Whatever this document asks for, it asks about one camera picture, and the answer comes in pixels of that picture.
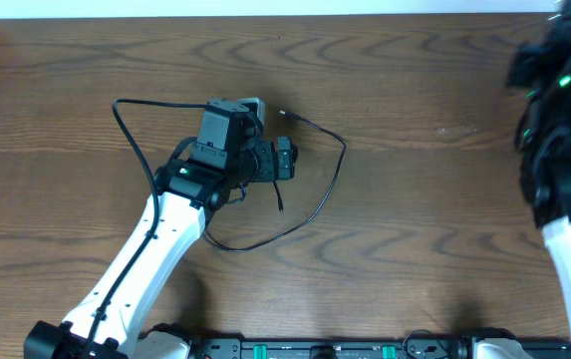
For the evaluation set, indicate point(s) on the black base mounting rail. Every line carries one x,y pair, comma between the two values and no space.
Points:
355,349

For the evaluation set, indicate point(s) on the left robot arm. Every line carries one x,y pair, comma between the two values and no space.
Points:
228,153

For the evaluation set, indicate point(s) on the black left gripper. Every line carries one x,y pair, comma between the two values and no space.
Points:
284,158

